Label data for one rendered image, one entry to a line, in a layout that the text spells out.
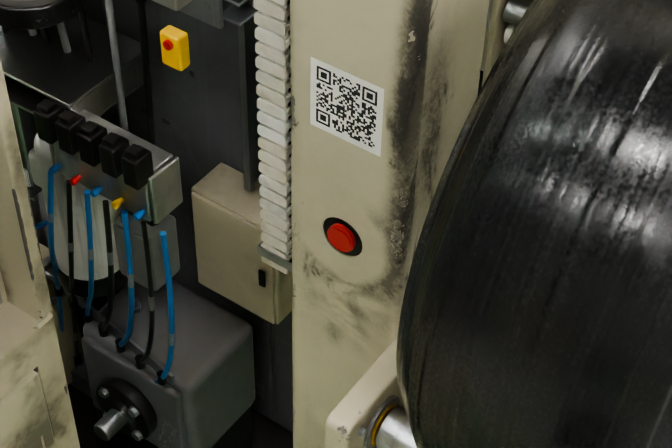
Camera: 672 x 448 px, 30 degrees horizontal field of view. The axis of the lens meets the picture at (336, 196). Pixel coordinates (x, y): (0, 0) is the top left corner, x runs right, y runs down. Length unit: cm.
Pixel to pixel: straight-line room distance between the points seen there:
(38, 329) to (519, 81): 68
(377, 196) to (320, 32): 17
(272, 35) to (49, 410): 55
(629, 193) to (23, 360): 75
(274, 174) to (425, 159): 17
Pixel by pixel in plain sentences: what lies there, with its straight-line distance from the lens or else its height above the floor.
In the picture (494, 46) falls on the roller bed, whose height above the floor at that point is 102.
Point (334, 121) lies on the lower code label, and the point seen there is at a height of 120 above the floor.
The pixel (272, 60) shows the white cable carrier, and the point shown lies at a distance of 113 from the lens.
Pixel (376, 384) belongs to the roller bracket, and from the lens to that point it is 121.
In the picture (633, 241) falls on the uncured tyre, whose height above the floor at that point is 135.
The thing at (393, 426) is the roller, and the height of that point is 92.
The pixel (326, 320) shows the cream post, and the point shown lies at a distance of 129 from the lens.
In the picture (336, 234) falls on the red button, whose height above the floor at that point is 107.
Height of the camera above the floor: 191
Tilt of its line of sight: 44 degrees down
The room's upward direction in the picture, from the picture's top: 2 degrees clockwise
